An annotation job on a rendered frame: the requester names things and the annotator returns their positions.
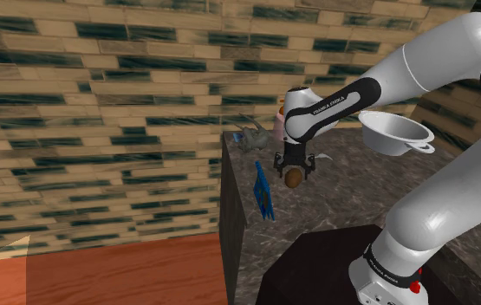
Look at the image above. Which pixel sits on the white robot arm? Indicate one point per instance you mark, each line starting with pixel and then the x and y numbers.
pixel 455 202

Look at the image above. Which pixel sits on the grey dinosaur figure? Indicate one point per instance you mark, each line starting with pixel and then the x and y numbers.
pixel 253 137

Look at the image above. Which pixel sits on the white curved utensil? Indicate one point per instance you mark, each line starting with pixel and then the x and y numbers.
pixel 323 156

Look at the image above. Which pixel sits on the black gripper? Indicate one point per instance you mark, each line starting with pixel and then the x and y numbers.
pixel 294 153

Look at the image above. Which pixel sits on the dark robot stand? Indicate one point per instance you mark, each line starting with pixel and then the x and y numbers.
pixel 316 270

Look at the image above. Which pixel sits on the pink cup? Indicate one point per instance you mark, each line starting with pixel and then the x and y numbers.
pixel 278 124

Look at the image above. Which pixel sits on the brown egg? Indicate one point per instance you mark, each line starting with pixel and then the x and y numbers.
pixel 293 178

